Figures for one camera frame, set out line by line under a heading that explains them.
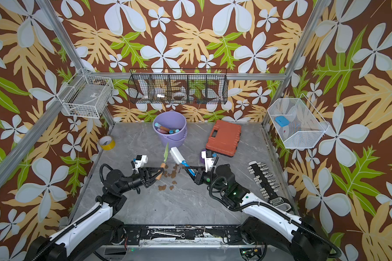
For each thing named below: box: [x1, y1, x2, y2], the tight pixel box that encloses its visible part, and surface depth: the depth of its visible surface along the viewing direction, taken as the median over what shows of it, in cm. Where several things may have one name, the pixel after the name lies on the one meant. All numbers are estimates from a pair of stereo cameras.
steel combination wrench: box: [150, 228, 187, 239], surface depth 76 cm
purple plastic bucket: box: [152, 110, 188, 149], surface depth 101 cm
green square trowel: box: [155, 142, 169, 181], surface depth 74 cm
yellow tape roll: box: [99, 135, 116, 151], surface depth 110 cm
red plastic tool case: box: [205, 119, 242, 158], surface depth 107 cm
